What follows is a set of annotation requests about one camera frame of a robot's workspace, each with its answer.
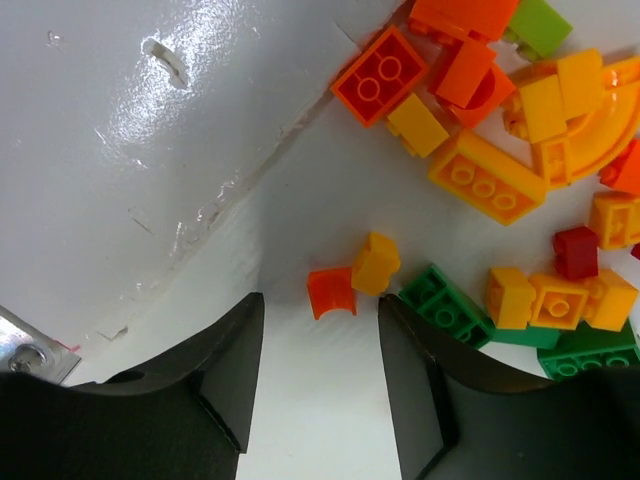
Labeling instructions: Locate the small red lego brick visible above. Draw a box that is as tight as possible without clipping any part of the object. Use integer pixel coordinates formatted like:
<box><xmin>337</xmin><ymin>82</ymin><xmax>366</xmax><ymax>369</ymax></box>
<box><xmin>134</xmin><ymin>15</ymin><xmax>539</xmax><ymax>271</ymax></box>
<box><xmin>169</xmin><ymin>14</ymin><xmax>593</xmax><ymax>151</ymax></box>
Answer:
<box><xmin>552</xmin><ymin>226</ymin><xmax>599</xmax><ymax>281</ymax></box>

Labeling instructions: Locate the yellow curved lego piece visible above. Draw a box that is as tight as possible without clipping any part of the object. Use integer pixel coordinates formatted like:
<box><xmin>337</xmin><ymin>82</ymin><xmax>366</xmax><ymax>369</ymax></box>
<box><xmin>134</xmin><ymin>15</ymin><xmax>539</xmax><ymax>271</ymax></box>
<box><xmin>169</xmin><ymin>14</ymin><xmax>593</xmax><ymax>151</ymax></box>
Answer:
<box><xmin>503</xmin><ymin>49</ymin><xmax>639</xmax><ymax>190</ymax></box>

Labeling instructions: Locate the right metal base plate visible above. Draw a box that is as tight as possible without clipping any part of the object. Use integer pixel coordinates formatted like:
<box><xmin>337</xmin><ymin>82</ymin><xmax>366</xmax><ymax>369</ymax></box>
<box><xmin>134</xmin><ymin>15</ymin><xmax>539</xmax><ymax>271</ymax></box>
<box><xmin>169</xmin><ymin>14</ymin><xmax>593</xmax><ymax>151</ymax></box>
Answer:
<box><xmin>0</xmin><ymin>307</ymin><xmax>81</xmax><ymax>384</ymax></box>

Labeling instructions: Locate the light green lego brick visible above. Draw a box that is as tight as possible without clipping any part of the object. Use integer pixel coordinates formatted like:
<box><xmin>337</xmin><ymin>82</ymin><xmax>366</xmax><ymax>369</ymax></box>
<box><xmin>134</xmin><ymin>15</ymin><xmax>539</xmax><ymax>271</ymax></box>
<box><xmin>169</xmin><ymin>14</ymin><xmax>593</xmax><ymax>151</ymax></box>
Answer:
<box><xmin>502</xmin><ymin>0</ymin><xmax>573</xmax><ymax>61</ymax></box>

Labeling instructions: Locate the dark green lego brick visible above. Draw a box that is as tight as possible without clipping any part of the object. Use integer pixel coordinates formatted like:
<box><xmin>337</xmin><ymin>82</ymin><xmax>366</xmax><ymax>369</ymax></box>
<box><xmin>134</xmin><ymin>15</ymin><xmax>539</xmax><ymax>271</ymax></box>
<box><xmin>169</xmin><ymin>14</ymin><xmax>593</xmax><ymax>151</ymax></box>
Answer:
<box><xmin>399</xmin><ymin>263</ymin><xmax>495</xmax><ymax>349</ymax></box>

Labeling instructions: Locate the small yellow lego brick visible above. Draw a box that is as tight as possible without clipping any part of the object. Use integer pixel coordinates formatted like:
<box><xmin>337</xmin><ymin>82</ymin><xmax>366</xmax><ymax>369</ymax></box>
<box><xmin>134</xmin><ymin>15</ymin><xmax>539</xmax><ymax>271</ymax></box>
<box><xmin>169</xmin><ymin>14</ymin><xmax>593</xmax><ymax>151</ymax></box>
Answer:
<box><xmin>351</xmin><ymin>232</ymin><xmax>401</xmax><ymax>296</ymax></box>

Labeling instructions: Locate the small orange lego brick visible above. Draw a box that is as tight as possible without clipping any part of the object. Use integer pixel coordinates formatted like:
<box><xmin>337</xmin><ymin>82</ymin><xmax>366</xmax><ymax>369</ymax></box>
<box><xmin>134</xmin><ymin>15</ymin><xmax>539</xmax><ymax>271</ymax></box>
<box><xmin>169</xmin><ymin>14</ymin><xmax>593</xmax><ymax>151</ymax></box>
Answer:
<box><xmin>307</xmin><ymin>267</ymin><xmax>357</xmax><ymax>320</ymax></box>

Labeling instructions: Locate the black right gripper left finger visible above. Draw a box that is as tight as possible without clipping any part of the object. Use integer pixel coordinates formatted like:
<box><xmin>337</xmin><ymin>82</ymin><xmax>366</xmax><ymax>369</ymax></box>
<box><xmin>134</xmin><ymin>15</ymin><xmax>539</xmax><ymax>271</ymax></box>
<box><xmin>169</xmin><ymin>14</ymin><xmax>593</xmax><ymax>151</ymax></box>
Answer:
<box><xmin>1</xmin><ymin>293</ymin><xmax>264</xmax><ymax>479</ymax></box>

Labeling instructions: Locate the orange two by two brick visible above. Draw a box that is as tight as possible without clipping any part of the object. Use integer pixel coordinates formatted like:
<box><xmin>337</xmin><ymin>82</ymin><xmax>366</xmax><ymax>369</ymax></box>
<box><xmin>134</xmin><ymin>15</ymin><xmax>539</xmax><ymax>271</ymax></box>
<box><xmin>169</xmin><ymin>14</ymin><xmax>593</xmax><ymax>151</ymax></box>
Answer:
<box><xmin>330</xmin><ymin>25</ymin><xmax>429</xmax><ymax>128</ymax></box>

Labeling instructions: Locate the yellow long lego brick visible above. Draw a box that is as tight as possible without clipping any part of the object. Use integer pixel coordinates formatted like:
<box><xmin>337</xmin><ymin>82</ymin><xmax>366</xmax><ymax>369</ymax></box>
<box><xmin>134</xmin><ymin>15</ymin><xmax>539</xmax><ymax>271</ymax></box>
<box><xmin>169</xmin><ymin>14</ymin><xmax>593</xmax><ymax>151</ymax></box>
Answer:
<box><xmin>428</xmin><ymin>129</ymin><xmax>547</xmax><ymax>225</ymax></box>

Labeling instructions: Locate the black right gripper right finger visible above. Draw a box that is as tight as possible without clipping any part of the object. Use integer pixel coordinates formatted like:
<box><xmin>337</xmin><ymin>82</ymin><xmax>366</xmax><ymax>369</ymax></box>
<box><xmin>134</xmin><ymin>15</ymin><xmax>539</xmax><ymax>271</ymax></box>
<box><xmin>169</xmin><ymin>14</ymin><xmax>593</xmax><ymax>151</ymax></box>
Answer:
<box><xmin>378</xmin><ymin>295</ymin><xmax>639</xmax><ymax>479</ymax></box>

